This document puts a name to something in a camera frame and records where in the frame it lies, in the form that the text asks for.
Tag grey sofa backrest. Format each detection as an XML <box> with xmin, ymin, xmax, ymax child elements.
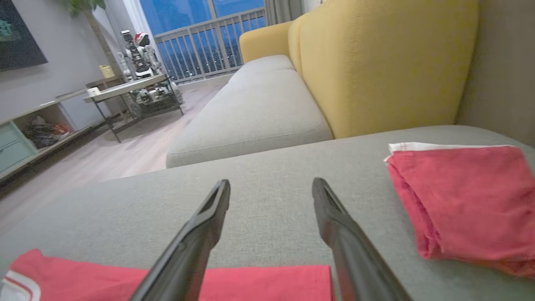
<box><xmin>455</xmin><ymin>0</ymin><xmax>535</xmax><ymax>147</ymax></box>

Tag grey sofa seat cushion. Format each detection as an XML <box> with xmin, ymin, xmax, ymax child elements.
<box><xmin>234</xmin><ymin>54</ymin><xmax>296</xmax><ymax>80</ymax></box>
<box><xmin>166</xmin><ymin>68</ymin><xmax>334</xmax><ymax>169</ymax></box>

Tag green house plant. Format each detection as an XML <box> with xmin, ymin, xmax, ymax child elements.
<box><xmin>63</xmin><ymin>0</ymin><xmax>122</xmax><ymax>77</ymax></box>

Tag clutter in tv shelf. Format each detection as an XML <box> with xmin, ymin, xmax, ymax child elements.
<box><xmin>24</xmin><ymin>116</ymin><xmax>72</xmax><ymax>149</ymax></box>

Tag wide grey sofa chaise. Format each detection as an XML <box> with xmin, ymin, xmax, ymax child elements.
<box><xmin>0</xmin><ymin>125</ymin><xmax>535</xmax><ymax>301</ymax></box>

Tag white toy robot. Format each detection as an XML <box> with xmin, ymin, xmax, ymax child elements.
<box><xmin>116</xmin><ymin>30</ymin><xmax>164</xmax><ymax>81</ymax></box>

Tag yellow sofa backrest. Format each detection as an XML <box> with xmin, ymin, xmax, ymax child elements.
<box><xmin>288</xmin><ymin>0</ymin><xmax>479</xmax><ymax>140</ymax></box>

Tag low wooden tv shelf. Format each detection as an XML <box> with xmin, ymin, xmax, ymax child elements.
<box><xmin>0</xmin><ymin>75</ymin><xmax>128</xmax><ymax>181</ymax></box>

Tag grey balcony railing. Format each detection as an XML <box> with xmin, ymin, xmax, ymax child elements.
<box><xmin>154</xmin><ymin>7</ymin><xmax>268</xmax><ymax>83</ymax></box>

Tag clutter under coffee table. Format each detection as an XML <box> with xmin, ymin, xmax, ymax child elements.
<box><xmin>130</xmin><ymin>82</ymin><xmax>184</xmax><ymax>114</ymax></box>

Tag teal drawer front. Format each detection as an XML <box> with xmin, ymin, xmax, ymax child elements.
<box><xmin>0</xmin><ymin>121</ymin><xmax>39</xmax><ymax>174</ymax></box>

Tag coffee table metal legs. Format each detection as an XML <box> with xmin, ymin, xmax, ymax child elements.
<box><xmin>84</xmin><ymin>74</ymin><xmax>185</xmax><ymax>143</ymax></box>

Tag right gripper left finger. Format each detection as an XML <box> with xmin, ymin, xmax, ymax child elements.
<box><xmin>130</xmin><ymin>180</ymin><xmax>232</xmax><ymax>301</ymax></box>

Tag grey curtain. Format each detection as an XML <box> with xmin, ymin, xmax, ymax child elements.
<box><xmin>265</xmin><ymin>0</ymin><xmax>304</xmax><ymax>26</ymax></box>

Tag red jersey white sleeves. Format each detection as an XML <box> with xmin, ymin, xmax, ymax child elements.
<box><xmin>0</xmin><ymin>249</ymin><xmax>335</xmax><ymax>301</ymax></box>

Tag red shorts white stripe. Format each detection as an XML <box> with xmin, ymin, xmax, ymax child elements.
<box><xmin>384</xmin><ymin>142</ymin><xmax>535</xmax><ymax>279</ymax></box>

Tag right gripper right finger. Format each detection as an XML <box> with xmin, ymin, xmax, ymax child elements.
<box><xmin>312</xmin><ymin>178</ymin><xmax>413</xmax><ymax>301</ymax></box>

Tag yellow sofa armrest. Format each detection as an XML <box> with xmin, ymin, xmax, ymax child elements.
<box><xmin>239</xmin><ymin>22</ymin><xmax>294</xmax><ymax>64</ymax></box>

